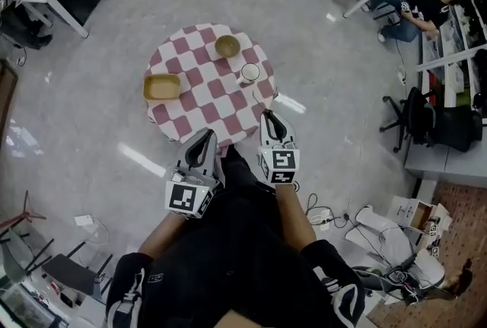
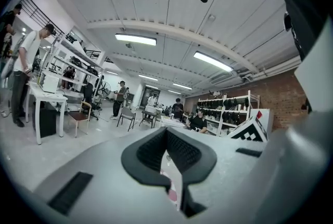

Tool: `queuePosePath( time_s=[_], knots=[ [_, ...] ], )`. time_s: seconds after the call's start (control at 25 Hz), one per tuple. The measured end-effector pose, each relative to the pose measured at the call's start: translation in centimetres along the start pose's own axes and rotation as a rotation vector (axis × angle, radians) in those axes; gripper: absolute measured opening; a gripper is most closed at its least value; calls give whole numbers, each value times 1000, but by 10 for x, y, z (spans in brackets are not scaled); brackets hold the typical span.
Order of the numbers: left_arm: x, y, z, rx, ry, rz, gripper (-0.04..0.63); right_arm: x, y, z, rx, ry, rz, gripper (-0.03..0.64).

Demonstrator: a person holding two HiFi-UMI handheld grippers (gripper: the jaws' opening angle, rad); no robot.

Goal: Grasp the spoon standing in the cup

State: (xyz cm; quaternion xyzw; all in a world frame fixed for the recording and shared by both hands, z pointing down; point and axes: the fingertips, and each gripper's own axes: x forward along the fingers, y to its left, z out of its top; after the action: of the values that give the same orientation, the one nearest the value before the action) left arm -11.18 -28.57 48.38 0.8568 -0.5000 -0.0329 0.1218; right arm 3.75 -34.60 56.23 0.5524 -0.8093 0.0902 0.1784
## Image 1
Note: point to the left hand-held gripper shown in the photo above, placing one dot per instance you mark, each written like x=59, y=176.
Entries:
x=184, y=199

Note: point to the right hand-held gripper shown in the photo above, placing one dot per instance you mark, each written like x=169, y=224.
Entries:
x=283, y=164

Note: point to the white mug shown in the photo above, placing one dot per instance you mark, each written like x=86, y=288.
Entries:
x=248, y=73

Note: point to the person's left forearm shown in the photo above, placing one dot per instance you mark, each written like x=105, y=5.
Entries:
x=163, y=239

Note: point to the person's right forearm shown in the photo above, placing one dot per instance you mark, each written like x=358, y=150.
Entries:
x=295, y=216

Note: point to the red white checked tablecloth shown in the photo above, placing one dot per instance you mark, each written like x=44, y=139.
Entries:
x=205, y=90

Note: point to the rectangular wooden tray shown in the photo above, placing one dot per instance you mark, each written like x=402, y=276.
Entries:
x=161, y=87

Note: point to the person's black clothing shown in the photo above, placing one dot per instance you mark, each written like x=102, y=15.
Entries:
x=228, y=250

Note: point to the white power strip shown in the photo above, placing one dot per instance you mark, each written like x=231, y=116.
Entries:
x=321, y=219
x=401, y=74

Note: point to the round wooden bowl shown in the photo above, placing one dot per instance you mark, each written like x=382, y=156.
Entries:
x=227, y=46

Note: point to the small white flat box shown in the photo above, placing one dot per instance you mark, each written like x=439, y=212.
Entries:
x=83, y=220

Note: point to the black office chair with jacket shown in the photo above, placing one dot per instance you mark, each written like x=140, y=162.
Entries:
x=422, y=117

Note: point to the white fabric bundle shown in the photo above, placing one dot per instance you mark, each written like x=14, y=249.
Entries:
x=380, y=239

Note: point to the open cardboard box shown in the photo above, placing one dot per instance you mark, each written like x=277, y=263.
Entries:
x=414, y=214

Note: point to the black folding chair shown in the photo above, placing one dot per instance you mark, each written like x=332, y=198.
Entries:
x=70, y=273

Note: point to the grey platform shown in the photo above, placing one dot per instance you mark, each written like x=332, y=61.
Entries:
x=449, y=163

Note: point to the white storage shelf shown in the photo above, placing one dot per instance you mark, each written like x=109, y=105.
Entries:
x=456, y=52

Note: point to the red stool frame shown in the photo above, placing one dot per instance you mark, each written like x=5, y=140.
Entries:
x=23, y=214

